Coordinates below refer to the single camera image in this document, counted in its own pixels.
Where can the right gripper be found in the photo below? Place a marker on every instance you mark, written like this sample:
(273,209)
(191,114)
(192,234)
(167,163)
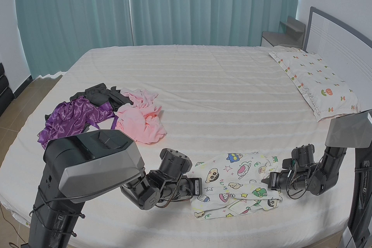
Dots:
(280,180)

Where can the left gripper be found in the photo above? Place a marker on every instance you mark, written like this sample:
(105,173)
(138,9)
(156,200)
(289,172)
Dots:
(189,187)

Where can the white printed pyjama top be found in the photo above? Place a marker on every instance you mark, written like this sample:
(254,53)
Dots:
(232,183)

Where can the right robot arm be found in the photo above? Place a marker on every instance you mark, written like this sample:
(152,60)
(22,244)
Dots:
(331,165)

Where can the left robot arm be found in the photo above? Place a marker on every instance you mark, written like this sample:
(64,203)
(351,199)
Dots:
(87,159)

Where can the pink garment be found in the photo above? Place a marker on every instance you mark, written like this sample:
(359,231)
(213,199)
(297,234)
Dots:
(139,124)

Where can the bed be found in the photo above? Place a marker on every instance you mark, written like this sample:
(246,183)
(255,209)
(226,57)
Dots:
(221,101)

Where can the white printed pillow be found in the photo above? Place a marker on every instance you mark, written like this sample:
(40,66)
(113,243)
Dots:
(316,81)

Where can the dark grey garment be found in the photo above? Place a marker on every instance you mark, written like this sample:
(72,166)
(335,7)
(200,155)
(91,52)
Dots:
(98,94)

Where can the purple satin garment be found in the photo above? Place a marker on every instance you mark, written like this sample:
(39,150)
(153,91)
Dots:
(75,119)

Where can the grey white bedside table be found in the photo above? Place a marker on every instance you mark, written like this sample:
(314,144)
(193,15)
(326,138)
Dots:
(282,37)

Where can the black chest of drawers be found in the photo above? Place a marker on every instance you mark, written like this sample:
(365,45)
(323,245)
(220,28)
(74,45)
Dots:
(5,90)

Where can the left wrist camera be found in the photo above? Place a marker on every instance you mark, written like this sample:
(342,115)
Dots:
(174,162)

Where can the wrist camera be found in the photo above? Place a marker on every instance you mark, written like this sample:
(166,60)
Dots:
(303,155)
(174,162)

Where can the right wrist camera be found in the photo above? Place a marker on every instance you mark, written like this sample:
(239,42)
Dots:
(303,155)

